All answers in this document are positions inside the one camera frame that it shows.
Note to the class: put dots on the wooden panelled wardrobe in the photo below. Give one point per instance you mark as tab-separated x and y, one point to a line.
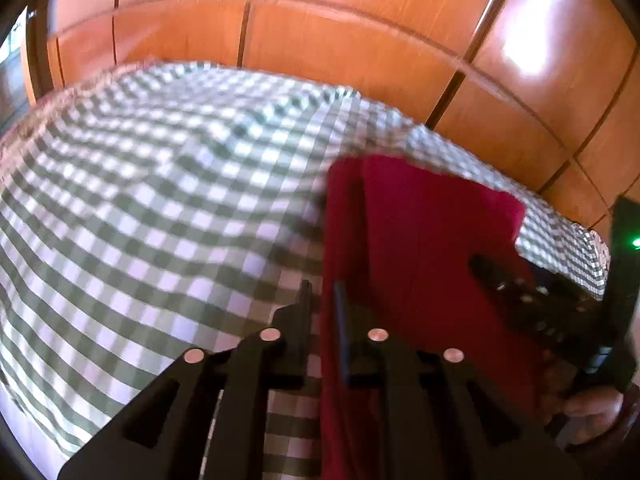
350	25

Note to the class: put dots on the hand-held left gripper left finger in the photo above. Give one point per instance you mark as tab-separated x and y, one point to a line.
305	321

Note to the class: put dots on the green white checkered bedsheet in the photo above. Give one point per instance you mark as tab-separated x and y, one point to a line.
150	200

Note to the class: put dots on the red long-sleeved shirt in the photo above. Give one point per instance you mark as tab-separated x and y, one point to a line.
425	260

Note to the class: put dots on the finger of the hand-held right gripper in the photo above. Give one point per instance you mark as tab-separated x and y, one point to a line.
530	305

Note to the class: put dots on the floral patterned cloth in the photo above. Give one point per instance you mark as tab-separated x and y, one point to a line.
20	122

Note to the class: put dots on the person's right hand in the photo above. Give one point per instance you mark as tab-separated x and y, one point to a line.
587	407

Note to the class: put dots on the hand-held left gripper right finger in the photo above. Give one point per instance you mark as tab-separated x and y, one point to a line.
342	330

